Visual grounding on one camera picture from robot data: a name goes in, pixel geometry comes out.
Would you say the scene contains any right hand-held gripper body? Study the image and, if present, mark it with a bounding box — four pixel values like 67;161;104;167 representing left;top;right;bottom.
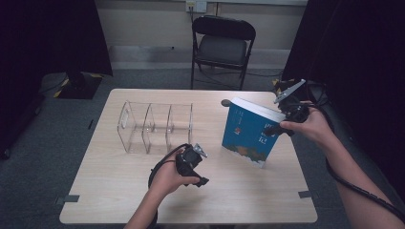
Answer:
273;79;310;124

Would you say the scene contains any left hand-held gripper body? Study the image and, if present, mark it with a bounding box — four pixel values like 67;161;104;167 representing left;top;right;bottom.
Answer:
175;142;209;177

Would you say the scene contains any blue book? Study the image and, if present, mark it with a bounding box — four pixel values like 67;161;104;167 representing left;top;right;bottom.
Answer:
221;96;288;169

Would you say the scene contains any clear acrylic book rack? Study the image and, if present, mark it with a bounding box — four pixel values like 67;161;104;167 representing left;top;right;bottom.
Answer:
117;100;194;156

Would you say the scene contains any person's right hand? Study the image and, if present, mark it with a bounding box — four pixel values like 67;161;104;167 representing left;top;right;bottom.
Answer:
280;101;335;149

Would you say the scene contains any person's left hand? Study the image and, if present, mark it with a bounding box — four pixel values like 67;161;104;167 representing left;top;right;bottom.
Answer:
148;156;202;197

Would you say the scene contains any black curtain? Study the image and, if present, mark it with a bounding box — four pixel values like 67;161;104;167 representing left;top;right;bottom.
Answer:
0;0;114;158
281;0;405;195

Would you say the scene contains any black folding chair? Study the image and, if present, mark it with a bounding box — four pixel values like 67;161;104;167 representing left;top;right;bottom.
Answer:
190;14;257;92

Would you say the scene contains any stand base with striped tape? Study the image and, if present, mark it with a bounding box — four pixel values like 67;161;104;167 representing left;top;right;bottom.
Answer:
40;70;105;100

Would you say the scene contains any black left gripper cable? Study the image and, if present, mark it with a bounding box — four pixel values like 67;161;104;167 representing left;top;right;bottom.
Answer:
147;142;192;229

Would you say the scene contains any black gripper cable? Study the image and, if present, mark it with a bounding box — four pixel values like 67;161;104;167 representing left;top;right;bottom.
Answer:
147;142;192;229
305;103;405;223

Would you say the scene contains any thin black floor cable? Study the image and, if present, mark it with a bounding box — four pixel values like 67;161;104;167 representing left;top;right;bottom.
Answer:
197;67;285;88

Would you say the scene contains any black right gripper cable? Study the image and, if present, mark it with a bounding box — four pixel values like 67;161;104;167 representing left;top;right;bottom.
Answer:
305;103;405;223

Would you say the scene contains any white wall socket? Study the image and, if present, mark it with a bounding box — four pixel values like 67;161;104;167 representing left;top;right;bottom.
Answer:
185;0;208;13

